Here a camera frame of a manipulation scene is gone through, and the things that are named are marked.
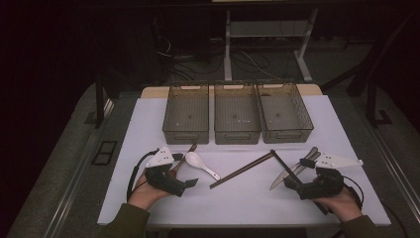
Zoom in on black chopstick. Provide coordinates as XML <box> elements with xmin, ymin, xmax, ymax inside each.
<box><xmin>269</xmin><ymin>149</ymin><xmax>302</xmax><ymax>187</ymax></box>
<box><xmin>268</xmin><ymin>150</ymin><xmax>301</xmax><ymax>188</ymax></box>

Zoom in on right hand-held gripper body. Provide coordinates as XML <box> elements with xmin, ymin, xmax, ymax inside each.
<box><xmin>295</xmin><ymin>152</ymin><xmax>365</xmax><ymax>201</ymax></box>

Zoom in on black metal stand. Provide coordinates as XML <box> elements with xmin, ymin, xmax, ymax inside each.
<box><xmin>365</xmin><ymin>77</ymin><xmax>394</xmax><ymax>129</ymax></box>
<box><xmin>94</xmin><ymin>70</ymin><xmax>120</xmax><ymax>130</ymax></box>

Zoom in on white metal stand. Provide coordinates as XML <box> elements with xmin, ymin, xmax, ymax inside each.
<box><xmin>223</xmin><ymin>8</ymin><xmax>320</xmax><ymax>83</ymax></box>

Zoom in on right hand-held gripper cable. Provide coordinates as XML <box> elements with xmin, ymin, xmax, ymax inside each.
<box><xmin>343</xmin><ymin>175</ymin><xmax>366</xmax><ymax>211</ymax></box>

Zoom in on left hand-held gripper cable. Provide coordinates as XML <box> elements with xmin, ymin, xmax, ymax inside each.
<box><xmin>126</xmin><ymin>149</ymin><xmax>160</xmax><ymax>202</ymax></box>

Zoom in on silver table knife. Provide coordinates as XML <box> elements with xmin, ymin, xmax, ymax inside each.
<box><xmin>268</xmin><ymin>146</ymin><xmax>320</xmax><ymax>191</ymax></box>

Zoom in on silver metal rail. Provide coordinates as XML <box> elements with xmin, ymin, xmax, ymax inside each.
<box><xmin>360</xmin><ymin>108</ymin><xmax>420</xmax><ymax>216</ymax></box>
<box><xmin>43</xmin><ymin>98</ymin><xmax>115</xmax><ymax>238</ymax></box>

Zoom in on hand-held gripper cable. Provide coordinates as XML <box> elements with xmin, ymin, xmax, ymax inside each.
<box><xmin>343</xmin><ymin>175</ymin><xmax>366</xmax><ymax>211</ymax></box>
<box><xmin>126</xmin><ymin>149</ymin><xmax>160</xmax><ymax>202</ymax></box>

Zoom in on smoky clear plastic bin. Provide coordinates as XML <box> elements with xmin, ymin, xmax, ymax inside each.
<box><xmin>256</xmin><ymin>80</ymin><xmax>315</xmax><ymax>145</ymax></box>
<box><xmin>213</xmin><ymin>82</ymin><xmax>262</xmax><ymax>146</ymax></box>
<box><xmin>161</xmin><ymin>82</ymin><xmax>210</xmax><ymax>146</ymax></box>

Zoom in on white table mat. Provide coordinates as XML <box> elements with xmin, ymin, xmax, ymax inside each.
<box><xmin>97</xmin><ymin>94</ymin><xmax>392</xmax><ymax>229</ymax></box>

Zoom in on brown wooden spoon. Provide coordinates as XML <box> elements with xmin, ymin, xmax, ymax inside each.
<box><xmin>171</xmin><ymin>143</ymin><xmax>198</xmax><ymax>175</ymax></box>

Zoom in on person's right hand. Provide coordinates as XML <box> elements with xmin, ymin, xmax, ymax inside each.
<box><xmin>311</xmin><ymin>186</ymin><xmax>364</xmax><ymax>223</ymax></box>

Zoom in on white ceramic spoon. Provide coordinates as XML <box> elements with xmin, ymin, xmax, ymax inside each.
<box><xmin>184</xmin><ymin>151</ymin><xmax>222</xmax><ymax>181</ymax></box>

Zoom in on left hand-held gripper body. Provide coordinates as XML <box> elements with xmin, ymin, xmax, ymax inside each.
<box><xmin>144</xmin><ymin>146</ymin><xmax>186</xmax><ymax>198</ymax></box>

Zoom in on cables on floor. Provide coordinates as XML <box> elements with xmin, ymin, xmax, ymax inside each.
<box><xmin>155</xmin><ymin>33</ymin><xmax>285</xmax><ymax>82</ymax></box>

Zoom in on brown chopstick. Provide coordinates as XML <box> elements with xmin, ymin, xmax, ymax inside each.
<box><xmin>210</xmin><ymin>152</ymin><xmax>277</xmax><ymax>190</ymax></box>
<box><xmin>209</xmin><ymin>151</ymin><xmax>275</xmax><ymax>188</ymax></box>

